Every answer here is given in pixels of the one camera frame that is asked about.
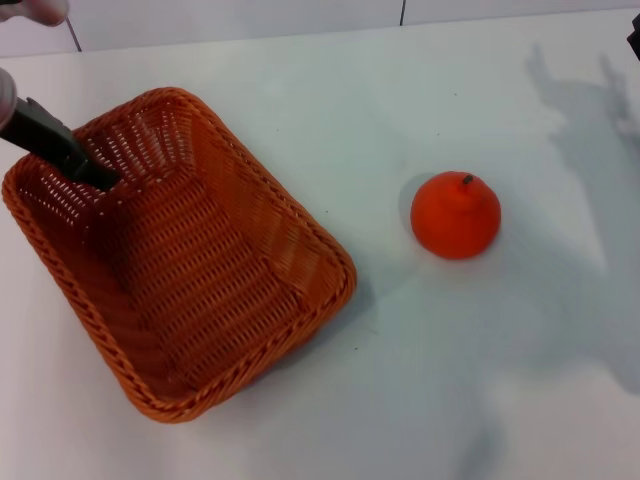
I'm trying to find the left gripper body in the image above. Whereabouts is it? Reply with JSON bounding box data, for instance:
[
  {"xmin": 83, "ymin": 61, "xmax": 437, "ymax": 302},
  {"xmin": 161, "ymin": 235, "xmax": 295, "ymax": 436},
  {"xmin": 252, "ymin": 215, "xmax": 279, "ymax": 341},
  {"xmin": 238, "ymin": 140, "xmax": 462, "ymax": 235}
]
[{"xmin": 0, "ymin": 96, "xmax": 76, "ymax": 169}]

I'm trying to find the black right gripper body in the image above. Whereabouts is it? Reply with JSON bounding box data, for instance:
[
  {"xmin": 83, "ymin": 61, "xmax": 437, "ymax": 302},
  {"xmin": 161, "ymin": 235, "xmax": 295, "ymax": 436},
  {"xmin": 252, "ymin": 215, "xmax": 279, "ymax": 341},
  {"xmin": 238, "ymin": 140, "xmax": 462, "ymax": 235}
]
[{"xmin": 626, "ymin": 13, "xmax": 640, "ymax": 61}]

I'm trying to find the orange woven plastic basket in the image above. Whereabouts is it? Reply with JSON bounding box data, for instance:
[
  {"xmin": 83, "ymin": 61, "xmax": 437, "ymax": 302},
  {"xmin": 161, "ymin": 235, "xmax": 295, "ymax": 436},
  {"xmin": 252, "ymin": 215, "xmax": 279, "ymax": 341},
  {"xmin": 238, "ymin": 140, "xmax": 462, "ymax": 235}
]
[{"xmin": 1, "ymin": 87, "xmax": 357, "ymax": 425}]

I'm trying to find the orange toy fruit with stem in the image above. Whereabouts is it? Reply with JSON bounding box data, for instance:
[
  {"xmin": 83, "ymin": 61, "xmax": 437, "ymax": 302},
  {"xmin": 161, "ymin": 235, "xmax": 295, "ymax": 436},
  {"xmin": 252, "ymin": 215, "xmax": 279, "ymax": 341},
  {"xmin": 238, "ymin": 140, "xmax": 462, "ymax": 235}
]
[{"xmin": 409, "ymin": 170, "xmax": 503, "ymax": 261}]

